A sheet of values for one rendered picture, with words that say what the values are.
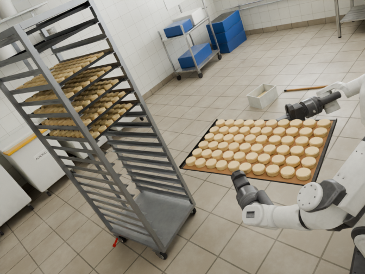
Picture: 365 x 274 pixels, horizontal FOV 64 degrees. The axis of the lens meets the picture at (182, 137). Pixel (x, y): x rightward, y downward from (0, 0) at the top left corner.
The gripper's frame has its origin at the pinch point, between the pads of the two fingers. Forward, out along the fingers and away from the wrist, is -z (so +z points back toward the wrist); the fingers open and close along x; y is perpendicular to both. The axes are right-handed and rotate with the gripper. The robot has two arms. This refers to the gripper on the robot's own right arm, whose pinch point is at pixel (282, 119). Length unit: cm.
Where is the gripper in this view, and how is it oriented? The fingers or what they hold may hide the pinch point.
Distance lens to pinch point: 146.6
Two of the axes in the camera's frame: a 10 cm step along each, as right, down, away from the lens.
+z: 9.1, -4.1, -0.3
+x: -3.6, -7.9, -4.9
